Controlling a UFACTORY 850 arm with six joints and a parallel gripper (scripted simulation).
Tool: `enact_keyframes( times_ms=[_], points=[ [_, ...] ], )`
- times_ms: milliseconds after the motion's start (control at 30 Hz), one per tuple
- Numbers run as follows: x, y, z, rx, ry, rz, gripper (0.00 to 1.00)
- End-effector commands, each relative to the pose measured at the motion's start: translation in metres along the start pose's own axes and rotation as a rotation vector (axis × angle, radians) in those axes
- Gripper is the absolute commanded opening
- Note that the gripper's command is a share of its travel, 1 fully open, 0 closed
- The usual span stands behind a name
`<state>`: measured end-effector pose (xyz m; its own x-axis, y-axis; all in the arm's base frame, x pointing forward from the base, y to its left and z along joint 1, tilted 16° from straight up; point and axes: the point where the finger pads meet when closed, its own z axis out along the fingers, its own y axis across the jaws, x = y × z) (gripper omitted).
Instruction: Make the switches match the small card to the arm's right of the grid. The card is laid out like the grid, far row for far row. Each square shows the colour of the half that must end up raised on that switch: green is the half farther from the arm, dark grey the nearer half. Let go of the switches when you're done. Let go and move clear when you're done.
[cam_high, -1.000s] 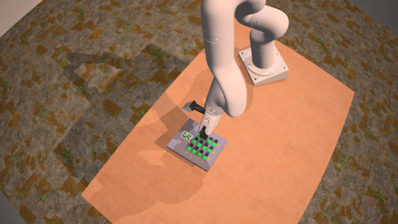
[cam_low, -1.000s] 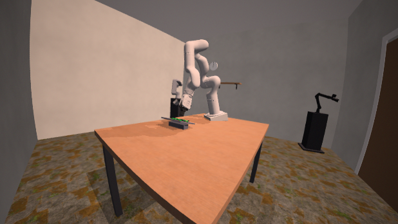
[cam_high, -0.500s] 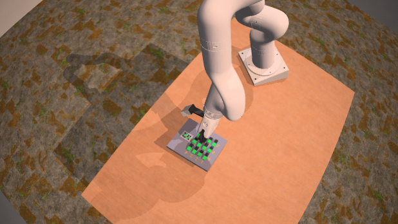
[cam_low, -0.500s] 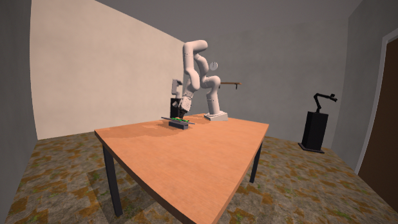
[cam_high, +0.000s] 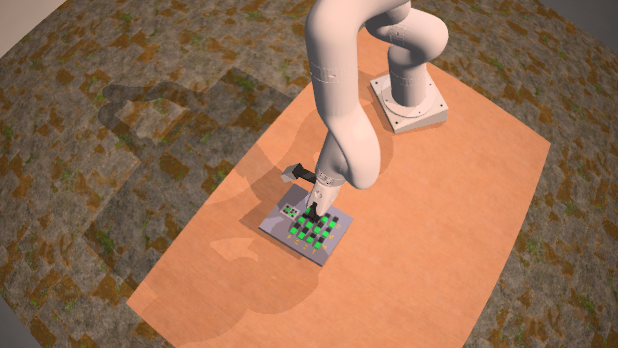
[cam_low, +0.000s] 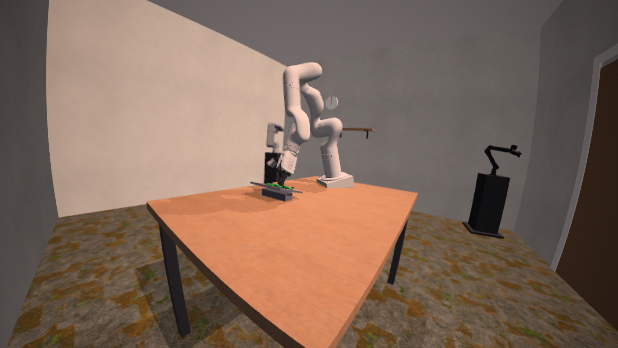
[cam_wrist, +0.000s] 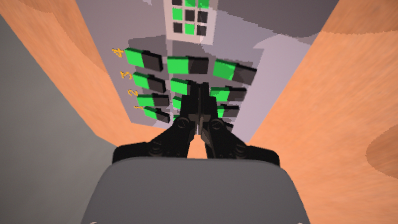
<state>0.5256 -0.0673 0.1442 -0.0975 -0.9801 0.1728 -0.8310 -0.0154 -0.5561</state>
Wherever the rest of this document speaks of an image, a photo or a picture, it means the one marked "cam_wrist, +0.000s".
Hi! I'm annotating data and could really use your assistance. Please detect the grey switch panel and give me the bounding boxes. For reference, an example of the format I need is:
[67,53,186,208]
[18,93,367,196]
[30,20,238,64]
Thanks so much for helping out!
[75,0,339,143]

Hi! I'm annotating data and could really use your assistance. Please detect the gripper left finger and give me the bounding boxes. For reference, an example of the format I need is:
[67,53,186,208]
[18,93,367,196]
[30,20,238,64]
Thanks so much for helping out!
[112,81,199,164]

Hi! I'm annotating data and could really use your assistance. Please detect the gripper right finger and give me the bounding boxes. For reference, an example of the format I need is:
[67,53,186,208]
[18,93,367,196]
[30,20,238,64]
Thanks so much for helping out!
[198,82,280,166]

